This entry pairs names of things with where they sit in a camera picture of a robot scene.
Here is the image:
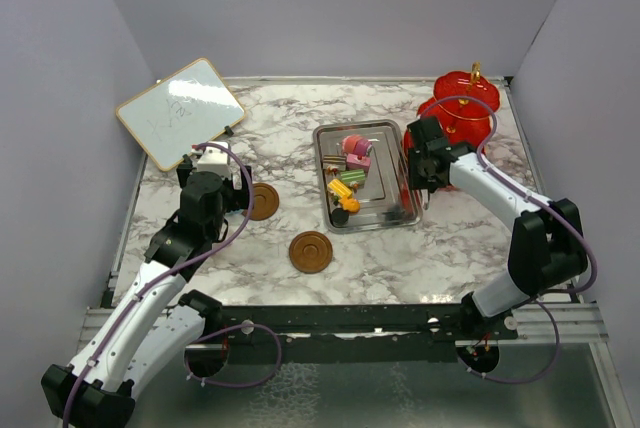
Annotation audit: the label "stainless steel tray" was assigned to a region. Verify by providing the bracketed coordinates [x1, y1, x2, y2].
[312, 120, 423, 234]

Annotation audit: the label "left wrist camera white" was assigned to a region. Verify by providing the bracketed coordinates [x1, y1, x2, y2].
[191, 145, 231, 179]

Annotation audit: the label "black mounting rail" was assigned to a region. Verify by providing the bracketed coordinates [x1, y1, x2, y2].
[186, 304, 517, 365]

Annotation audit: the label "brown layered cake slice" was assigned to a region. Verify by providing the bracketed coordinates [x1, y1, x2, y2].
[321, 155, 347, 174]

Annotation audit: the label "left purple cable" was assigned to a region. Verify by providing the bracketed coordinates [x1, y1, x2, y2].
[61, 142, 284, 428]

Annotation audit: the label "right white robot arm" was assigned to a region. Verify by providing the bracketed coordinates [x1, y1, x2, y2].
[407, 116, 588, 339]

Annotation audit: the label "metal tongs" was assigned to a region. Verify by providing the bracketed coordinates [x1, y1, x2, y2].
[421, 190, 431, 211]

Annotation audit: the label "black round cookie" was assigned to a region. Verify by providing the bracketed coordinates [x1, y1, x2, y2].
[330, 208, 350, 227]

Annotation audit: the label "orange fish-shaped pastry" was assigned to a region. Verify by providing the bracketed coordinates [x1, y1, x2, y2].
[340, 197, 360, 214]

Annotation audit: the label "green layered cake slice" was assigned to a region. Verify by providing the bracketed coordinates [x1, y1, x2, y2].
[339, 169, 367, 189]

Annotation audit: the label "pink cake with cherry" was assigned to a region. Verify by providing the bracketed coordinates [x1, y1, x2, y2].
[346, 153, 371, 173]

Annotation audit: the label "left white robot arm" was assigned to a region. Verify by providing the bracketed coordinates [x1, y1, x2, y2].
[41, 143, 254, 427]

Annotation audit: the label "brown wooden coaster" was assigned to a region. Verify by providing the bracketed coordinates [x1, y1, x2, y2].
[250, 183, 280, 221]
[289, 231, 333, 274]

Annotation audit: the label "red three-tier cake stand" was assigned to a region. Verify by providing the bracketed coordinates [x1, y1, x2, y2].
[403, 63, 501, 186]

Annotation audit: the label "whiteboard with yellow frame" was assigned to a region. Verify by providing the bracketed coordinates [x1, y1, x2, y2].
[116, 58, 246, 172]

